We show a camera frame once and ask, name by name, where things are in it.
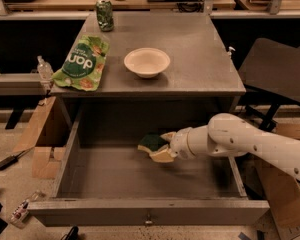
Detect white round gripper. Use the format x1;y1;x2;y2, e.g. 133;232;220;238
150;128;192;163

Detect green and yellow sponge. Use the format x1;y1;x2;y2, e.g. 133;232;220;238
137;133;168;155

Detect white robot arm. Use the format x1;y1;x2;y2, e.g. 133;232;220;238
150;113;300;181

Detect grey open top drawer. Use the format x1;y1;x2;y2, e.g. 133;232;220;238
30;109;269;226

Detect white paper bowl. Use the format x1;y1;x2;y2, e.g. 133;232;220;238
124;48;171;78

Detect grey wooden cabinet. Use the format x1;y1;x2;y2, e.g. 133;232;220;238
49;11;247;128

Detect green chip bag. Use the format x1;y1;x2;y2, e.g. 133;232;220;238
52;35;110;91

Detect brown cardboard pieces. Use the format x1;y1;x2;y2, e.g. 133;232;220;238
13;97;69;179

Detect black folding chair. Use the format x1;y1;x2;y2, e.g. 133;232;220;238
238;38;300;131

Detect open cardboard box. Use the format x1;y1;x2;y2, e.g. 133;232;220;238
254;123;300;240

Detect clear plastic bottle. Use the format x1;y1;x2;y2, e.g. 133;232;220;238
37;56;53;80

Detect green soda can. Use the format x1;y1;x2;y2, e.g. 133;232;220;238
96;0;114;32

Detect black power adapter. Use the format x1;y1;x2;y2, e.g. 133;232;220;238
0;150;29;171

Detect plastic bottle on floor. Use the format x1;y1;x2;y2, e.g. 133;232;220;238
9;190;45;228

